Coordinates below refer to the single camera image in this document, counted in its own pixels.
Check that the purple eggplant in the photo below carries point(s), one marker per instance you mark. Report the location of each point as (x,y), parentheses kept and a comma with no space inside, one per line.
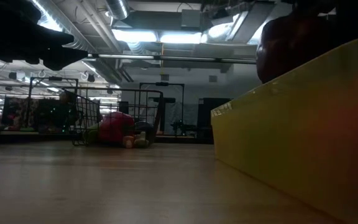
(144,127)

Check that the person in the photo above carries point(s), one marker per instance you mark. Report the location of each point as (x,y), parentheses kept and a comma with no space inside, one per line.
(54,115)

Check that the bright ceiling light panel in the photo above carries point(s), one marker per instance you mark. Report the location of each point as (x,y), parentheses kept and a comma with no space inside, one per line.
(135,35)
(180,38)

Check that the colourful patterned background item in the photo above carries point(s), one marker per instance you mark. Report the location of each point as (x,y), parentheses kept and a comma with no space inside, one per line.
(19,115)

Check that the yellow plastic tray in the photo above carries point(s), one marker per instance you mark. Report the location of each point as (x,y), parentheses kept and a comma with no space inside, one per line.
(306,140)

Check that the long ceiling light rail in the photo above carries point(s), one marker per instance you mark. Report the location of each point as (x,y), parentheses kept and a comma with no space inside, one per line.
(166,58)

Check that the green striped squash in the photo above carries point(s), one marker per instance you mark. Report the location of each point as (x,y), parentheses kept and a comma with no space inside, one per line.
(91,137)

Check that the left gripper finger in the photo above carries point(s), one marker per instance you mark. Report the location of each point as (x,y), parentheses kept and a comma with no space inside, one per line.
(61,57)
(51,37)

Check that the small orange toy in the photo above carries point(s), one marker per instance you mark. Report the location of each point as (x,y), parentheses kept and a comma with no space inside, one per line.
(141,142)

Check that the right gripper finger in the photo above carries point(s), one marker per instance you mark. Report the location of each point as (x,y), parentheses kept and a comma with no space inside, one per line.
(314,5)

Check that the large silver spiral duct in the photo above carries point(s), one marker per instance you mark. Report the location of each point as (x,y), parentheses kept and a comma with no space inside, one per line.
(104,67)

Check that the dark red round fruit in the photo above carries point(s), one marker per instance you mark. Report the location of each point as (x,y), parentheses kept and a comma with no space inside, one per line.
(291,46)

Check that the black cabinet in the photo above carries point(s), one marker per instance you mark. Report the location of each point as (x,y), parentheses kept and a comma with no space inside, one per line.
(210,118)

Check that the grey rectangular air duct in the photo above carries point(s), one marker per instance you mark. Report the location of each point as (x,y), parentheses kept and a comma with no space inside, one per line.
(247,25)

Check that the small silver spiral duct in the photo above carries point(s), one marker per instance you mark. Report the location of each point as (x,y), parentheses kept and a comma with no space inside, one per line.
(118,7)

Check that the grey ceiling box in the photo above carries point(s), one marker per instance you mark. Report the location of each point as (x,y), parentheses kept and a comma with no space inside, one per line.
(191,18)

